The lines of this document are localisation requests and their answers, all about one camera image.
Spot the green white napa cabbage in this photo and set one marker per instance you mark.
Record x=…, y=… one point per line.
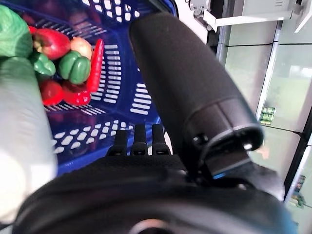
x=22, y=134

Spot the blue plastic shopping basket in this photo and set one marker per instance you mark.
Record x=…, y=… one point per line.
x=122, y=61

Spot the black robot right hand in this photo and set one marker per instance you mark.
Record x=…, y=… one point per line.
x=170, y=73

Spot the red apple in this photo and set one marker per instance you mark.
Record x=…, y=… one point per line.
x=53, y=44

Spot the red chili pepper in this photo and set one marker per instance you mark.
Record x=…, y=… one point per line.
x=96, y=65

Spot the green crinkly lettuce ball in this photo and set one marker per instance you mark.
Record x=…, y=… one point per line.
x=12, y=36

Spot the red bell pepper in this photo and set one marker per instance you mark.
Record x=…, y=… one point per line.
x=75, y=96

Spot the green bell pepper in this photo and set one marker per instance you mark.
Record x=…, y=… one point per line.
x=42, y=64
x=74, y=67

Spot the glass door fridge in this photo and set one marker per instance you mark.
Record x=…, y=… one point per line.
x=287, y=73

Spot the red tomato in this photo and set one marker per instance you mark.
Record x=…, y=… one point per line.
x=51, y=92

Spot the green product box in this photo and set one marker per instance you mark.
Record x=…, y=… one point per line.
x=268, y=115

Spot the yellow onion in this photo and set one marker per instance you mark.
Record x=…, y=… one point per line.
x=81, y=47

